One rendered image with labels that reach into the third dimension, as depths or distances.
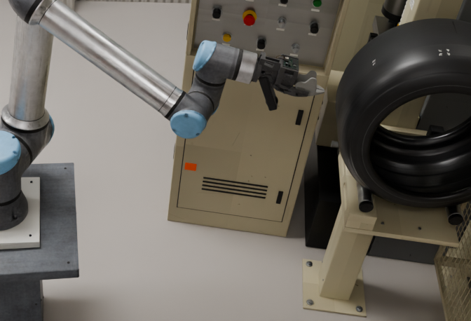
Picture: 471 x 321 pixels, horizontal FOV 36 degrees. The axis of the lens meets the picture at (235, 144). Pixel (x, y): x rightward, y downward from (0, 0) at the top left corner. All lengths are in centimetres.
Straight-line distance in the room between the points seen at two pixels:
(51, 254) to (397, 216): 111
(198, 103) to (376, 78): 49
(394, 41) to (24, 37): 106
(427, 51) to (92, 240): 178
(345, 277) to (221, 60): 134
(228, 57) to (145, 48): 242
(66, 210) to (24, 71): 52
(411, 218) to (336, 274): 71
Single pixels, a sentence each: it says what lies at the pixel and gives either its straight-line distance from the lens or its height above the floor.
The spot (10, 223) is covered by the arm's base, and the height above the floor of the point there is 65.
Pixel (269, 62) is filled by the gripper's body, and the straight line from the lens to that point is 202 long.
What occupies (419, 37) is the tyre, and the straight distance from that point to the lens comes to 207.
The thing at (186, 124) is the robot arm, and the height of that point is 118.
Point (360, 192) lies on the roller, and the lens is 227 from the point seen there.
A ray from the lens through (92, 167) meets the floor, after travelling 355.
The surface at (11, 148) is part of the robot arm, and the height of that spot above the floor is 89.
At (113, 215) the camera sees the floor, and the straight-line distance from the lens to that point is 332.
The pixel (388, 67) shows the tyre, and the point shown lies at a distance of 201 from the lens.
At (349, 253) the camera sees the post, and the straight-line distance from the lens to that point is 294.
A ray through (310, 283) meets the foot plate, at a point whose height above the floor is 1.
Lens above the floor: 239
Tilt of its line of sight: 40 degrees down
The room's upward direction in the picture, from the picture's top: 10 degrees clockwise
